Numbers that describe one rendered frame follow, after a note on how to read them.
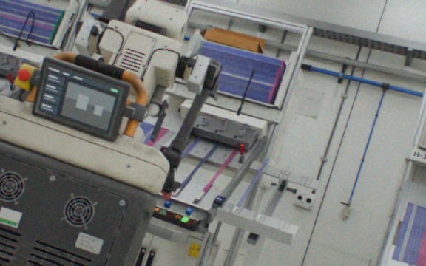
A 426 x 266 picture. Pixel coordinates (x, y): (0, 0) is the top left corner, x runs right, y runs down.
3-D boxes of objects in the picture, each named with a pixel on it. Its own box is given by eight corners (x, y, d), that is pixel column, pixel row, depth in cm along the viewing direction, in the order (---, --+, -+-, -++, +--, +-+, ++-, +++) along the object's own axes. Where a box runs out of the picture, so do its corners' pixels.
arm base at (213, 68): (186, 57, 220) (217, 67, 219) (191, 50, 227) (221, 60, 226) (180, 77, 224) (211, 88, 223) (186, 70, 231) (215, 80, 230)
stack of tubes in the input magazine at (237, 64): (269, 103, 323) (285, 58, 328) (185, 81, 340) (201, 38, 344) (273, 111, 335) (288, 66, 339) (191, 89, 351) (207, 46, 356)
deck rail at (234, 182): (211, 224, 272) (211, 213, 269) (206, 222, 273) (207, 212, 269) (265, 145, 327) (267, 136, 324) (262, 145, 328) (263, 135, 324)
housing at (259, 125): (259, 150, 325) (262, 128, 317) (180, 125, 341) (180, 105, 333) (265, 142, 331) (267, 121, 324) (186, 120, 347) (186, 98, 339)
